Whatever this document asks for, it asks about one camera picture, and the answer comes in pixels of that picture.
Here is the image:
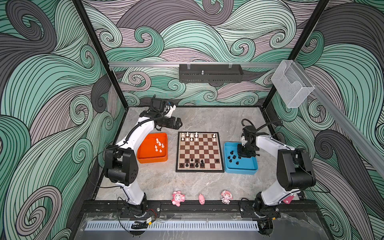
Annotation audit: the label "black pieces in tray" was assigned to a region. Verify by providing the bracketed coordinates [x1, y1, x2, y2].
[226, 151, 240, 168]

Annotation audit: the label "aluminium rail back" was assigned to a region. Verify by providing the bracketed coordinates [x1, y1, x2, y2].
[108, 61, 280, 69]

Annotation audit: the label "pink plush figure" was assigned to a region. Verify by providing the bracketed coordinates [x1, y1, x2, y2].
[172, 191, 186, 207]

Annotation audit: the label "chess board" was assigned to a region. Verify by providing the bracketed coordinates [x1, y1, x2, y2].
[176, 132, 225, 173]

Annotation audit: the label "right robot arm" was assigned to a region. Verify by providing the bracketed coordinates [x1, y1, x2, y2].
[237, 119, 316, 212]

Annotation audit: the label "white pieces on board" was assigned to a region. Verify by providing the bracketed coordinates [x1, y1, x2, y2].
[179, 132, 219, 142]

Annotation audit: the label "pink hooded doll figure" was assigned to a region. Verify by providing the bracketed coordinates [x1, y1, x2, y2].
[221, 190, 233, 205]

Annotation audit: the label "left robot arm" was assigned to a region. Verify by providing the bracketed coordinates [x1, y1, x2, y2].
[104, 97, 183, 215]

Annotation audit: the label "black wall tray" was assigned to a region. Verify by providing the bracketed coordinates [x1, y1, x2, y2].
[179, 65, 244, 84]

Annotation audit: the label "clear plastic wall holder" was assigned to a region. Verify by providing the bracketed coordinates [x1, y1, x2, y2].
[271, 60, 315, 109]

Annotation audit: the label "small pink pig figure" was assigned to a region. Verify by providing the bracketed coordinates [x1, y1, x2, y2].
[199, 194, 206, 205]

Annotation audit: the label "orange tray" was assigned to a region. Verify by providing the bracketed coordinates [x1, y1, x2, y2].
[137, 133, 168, 164]

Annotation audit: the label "blue tray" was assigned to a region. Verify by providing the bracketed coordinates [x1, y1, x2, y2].
[224, 142, 259, 175]

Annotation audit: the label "black pieces on board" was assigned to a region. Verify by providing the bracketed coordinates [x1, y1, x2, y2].
[177, 159, 223, 170]

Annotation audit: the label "white pieces in tray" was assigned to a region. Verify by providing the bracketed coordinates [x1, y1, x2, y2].
[154, 138, 165, 153]

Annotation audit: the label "aluminium rail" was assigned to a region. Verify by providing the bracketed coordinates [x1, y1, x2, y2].
[298, 64, 384, 176]
[108, 61, 280, 69]

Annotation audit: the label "white rabbit pink figure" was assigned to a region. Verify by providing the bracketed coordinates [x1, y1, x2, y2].
[283, 195, 295, 205]

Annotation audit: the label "aluminium rail right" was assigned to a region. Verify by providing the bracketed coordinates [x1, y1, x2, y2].
[298, 64, 384, 176]

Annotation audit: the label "white slotted cable duct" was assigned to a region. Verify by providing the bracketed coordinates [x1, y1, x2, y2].
[85, 220, 259, 232]

